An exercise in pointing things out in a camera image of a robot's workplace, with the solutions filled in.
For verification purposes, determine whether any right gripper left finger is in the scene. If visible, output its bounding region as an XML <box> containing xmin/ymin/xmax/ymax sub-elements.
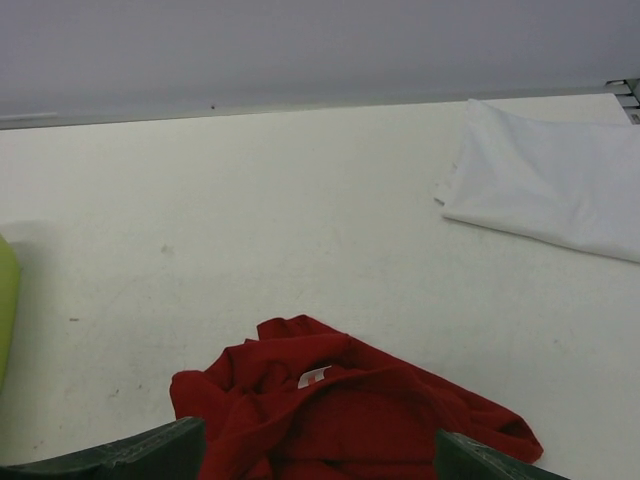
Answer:
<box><xmin>1</xmin><ymin>417</ymin><xmax>206</xmax><ymax>479</ymax></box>

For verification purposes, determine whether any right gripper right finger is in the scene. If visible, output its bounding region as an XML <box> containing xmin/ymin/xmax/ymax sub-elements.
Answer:
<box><xmin>435</xmin><ymin>430</ymin><xmax>564</xmax><ymax>480</ymax></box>

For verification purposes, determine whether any red t-shirt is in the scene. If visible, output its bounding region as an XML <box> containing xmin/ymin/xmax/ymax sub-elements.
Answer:
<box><xmin>169</xmin><ymin>315</ymin><xmax>543</xmax><ymax>479</ymax></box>

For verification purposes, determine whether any lime green plastic bin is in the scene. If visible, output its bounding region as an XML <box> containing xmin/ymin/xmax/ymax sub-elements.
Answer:
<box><xmin>0</xmin><ymin>237</ymin><xmax>21</xmax><ymax>385</ymax></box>

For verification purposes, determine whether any folded white t-shirt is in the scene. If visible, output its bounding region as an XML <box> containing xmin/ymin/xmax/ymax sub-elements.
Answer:
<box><xmin>435</xmin><ymin>100</ymin><xmax>639</xmax><ymax>262</ymax></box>

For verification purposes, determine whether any aluminium table edge rail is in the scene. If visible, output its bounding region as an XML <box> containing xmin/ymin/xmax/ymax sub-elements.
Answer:
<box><xmin>605</xmin><ymin>78</ymin><xmax>640</xmax><ymax>125</ymax></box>

